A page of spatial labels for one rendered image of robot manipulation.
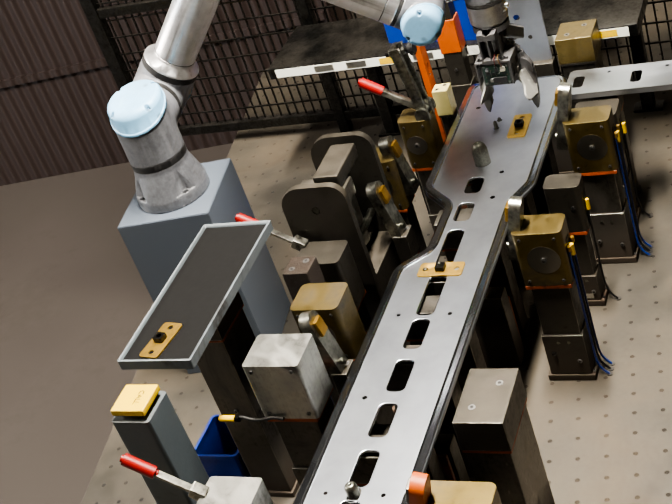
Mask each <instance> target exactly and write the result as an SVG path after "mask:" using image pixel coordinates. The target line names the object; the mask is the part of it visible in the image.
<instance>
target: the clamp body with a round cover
mask: <svg viewBox="0 0 672 504"><path fill-rule="evenodd" d="M290 309H291V312H292V314H293V317H294V319H295V322H296V324H297V326H298V329H299V331H300V334H303V332H302V331H301V329H300V327H299V324H298V318H299V315H300V314H301V313H302V312H307V311H311V310H315V311H316V312H317V313H318V314H319V315H320V316H321V318H322V319H323V321H324V322H325V324H326V325H327V327H328V329H329V331H330V332H331V334H332V335H333V337H334V338H335V340H336V342H337V343H338V345H339V346H340V348H341V349H342V351H343V352H344V354H345V355H346V357H347V358H348V359H353V360H354V361H355V358H356V356H357V354H358V351H359V349H360V347H361V344H362V342H363V340H364V337H365V335H366V332H365V330H364V327H363V324H362V322H361V319H360V316H359V314H358V311H357V308H356V306H355V303H354V300H353V298H352V295H351V292H350V289H349V287H348V284H347V283H346V282H333V283H309V284H304V285H302V286H301V287H300V289H299V291H298V293H297V295H296V297H295V299H294V301H293V303H292V305H291V307H290ZM325 368H326V367H325ZM326 370H327V368H326ZM327 373H328V375H329V378H330V380H331V383H332V385H333V391H332V393H331V395H330V397H331V399H332V402H333V404H334V407H335V404H336V402H337V400H338V397H339V394H338V391H337V389H336V386H335V384H334V381H333V379H332V376H331V374H330V373H329V371H328V370H327ZM394 415H395V414H394V412H393V409H392V406H383V407H381V408H380V410H379V412H378V415H377V418H376V420H375V424H391V423H392V420H393V418H394Z"/></svg>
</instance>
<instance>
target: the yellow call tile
mask: <svg viewBox="0 0 672 504"><path fill-rule="evenodd" d="M159 391H160V387H159V386H158V385H157V384H144V385H126V386H125V388H124V389H123V391H122V393H121V394H120V396H119V397H118V399H117V401H116V402H115V404H114V406H113V407H112V409H111V413H112V415H113V416H145V415H146V413H147V412H148V410H149V408H150V406H151V405H152V403H153V401H154V400H155V398H156V396H157V394H158V393H159Z"/></svg>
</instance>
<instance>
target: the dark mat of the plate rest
mask: <svg viewBox="0 0 672 504"><path fill-rule="evenodd" d="M265 226H266V224H263V225H248V226H233V227H217V228H206V229H205V231H204V232H203V234H202V235H201V237H200V239H199V240H198V242H197V243H196V245H195V247H194V248H193V250H192V251H191V253H190V254H189V256H188V258H187V259H186V261H185V262H184V264H183V266H182V267H181V269H180V270H179V272H178V273H177V275H176V277H175V278H174V280H173V281H172V283H171V285H170V286H169V288H168V289H167V291H166V292H165V294H164V296H163V297H162V299H161V300H160V302H159V304H158V305H157V307H156V308H155V310H154V312H153V313H152V315H151V316H150V318H149V319H148V321H147V323H146V324H145V326H144V327H143V329H142V331H141V332H140V334H139V335H138V337H137V338H136V340H135V342H134V343H133V345H132V346H131V348H130V350H129V351H128V353H127V354H126V356H125V357H124V359H123V360H140V359H150V358H141V357H140V356H139V354H140V353H141V352H142V350H143V349H144V348H145V347H146V345H147V344H148V343H149V342H150V340H151V339H152V338H153V337H154V335H155V334H156V333H157V332H158V330H159V329H160V328H161V327H162V325H163V324H164V323H166V322H172V323H181V324H182V325H183V326H182V328H181V329H180V331H179V332H178V333H177V334H176V336H175V337H174V338H173V339H172V341H171V342H170V343H169V345H168V346H167V347H166V348H165V350H164V351H163V352H162V353H161V355H160V356H159V357H158V358H157V359H189V358H190V356H191V354H192V352H193V351H194V349H195V347H196V346H197V344H198V342H199V340H200V339H201V337H202V335H203V333H204V332H205V330H206V328H207V326H208V325H209V323H210V321H211V319H212V318H213V316H214V314H215V312H216V311H217V309H218V307H219V306H220V304H221V302H222V300H223V299H224V297H225V295H226V293H227V292H228V290H229V288H230V286H231V285H232V283H233V281H234V279H235V278H236V276H237V274H238V273H239V271H240V269H241V267H242V266H243V264H244V262H245V260H246V259H247V257H248V255H249V253H250V252H251V250H252V248H253V246H254V245H255V243H256V241H257V239H258V238H259V236H260V234H261V233H262V231H263V229H264V227H265Z"/></svg>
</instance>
